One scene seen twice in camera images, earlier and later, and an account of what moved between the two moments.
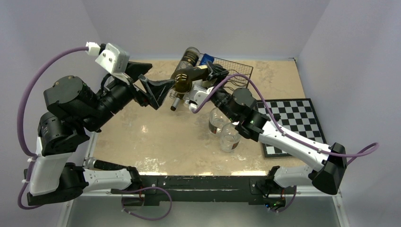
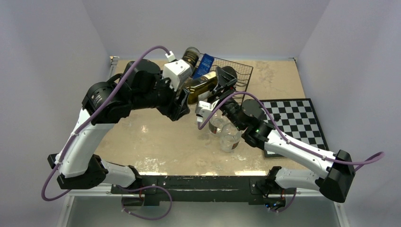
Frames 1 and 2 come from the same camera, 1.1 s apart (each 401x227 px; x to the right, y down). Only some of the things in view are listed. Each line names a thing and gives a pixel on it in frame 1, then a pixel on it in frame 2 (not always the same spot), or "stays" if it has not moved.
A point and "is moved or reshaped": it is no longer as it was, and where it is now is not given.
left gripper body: x=132 y=90 -> x=165 y=97
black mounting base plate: x=233 y=189 stays
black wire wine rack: x=239 y=75 stays
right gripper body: x=212 y=85 -> x=226 y=91
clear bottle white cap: x=230 y=137 stays
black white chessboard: x=297 y=116 stays
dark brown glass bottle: x=185 y=76 is moved or reshaped
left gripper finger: x=157 y=90 -> x=181 y=109
